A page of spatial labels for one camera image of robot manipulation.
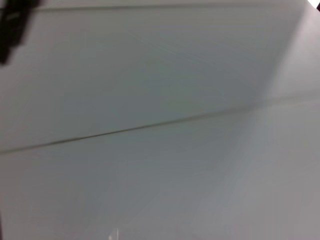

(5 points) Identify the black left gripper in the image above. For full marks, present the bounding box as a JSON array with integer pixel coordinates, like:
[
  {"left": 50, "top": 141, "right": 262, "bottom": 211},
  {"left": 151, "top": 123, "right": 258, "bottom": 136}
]
[{"left": 0, "top": 0, "right": 42, "bottom": 65}]

